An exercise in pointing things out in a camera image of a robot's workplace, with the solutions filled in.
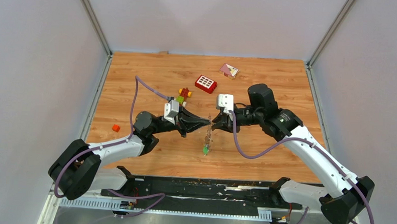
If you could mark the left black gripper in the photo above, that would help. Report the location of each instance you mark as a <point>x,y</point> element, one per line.
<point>185,123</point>

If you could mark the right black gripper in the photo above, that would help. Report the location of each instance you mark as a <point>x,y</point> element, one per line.
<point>226,124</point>

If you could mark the large clear keyring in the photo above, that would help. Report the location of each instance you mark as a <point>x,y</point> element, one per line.
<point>208,137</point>

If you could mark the bunch of coloured keys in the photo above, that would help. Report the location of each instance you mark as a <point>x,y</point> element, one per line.
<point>206,149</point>

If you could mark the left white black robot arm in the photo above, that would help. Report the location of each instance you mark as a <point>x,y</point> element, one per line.
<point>80,168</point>

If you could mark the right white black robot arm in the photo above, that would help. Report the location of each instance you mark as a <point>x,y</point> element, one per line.
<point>342,196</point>

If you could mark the colourful toy brick car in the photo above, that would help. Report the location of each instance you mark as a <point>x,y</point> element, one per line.
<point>183,94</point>

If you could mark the red window toy brick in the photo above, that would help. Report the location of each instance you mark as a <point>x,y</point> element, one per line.
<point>205,84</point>

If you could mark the pink picture toy block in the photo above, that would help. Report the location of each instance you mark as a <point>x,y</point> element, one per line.
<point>229,71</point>

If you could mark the small orange cube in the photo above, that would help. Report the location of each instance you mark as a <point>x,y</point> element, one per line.
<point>116,128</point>

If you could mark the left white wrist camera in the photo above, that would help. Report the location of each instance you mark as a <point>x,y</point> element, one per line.
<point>171,109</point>

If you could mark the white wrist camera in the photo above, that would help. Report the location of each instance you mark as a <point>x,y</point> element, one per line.
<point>171,109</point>
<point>225,103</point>

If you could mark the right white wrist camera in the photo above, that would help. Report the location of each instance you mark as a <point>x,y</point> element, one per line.
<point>225,103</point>

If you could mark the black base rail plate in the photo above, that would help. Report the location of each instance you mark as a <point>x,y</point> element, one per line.
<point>229,199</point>

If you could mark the left aluminium frame post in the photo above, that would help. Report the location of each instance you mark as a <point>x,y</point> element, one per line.
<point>96,25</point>

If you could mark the aluminium frame post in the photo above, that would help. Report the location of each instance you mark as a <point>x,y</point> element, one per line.
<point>96,25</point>
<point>331,31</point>

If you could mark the right aluminium frame post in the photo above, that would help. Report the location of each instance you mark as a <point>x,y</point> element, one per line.
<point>331,31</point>

